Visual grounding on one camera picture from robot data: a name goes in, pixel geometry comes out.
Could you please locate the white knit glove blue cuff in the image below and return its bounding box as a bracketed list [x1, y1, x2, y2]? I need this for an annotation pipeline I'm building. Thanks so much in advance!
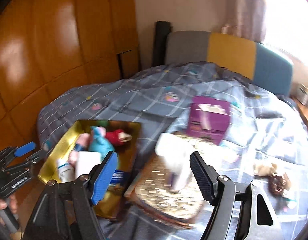
[57, 159, 75, 183]

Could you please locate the wooden wardrobe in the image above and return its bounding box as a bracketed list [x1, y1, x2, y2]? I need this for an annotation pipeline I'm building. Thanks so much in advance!
[0, 0, 139, 150]

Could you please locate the grey yellow blue headboard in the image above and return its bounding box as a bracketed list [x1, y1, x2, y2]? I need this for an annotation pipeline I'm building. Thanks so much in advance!
[165, 31, 293, 96]

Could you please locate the blue plush toy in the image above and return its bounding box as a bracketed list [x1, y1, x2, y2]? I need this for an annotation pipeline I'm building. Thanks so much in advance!
[88, 126, 115, 161]

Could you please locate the pink beige curtain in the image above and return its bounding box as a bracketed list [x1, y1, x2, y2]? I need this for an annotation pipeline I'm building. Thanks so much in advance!
[221, 0, 266, 43]

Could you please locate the beige folded sponge cloth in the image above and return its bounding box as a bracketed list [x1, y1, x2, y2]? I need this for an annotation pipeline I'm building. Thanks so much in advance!
[253, 163, 278, 177]

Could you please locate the blue tissue packet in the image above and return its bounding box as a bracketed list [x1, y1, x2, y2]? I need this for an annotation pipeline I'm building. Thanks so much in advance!
[110, 170, 126, 186]

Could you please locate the person left hand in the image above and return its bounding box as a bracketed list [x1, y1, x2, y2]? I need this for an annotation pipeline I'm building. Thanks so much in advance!
[0, 194, 18, 224]

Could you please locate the red plush piece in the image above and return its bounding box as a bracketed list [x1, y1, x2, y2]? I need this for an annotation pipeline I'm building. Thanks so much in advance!
[105, 129, 132, 146]

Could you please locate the grey patterned bed quilt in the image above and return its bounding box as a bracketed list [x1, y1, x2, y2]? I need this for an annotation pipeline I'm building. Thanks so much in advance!
[38, 62, 308, 239]

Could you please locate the gold storage box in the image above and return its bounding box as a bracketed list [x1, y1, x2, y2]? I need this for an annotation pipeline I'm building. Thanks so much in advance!
[38, 120, 142, 221]

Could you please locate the pink rolled towel blue band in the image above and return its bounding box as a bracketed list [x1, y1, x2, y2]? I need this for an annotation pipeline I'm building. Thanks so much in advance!
[68, 133, 91, 167]

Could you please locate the purple carton box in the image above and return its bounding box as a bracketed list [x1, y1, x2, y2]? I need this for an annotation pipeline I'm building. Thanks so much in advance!
[185, 96, 230, 145]

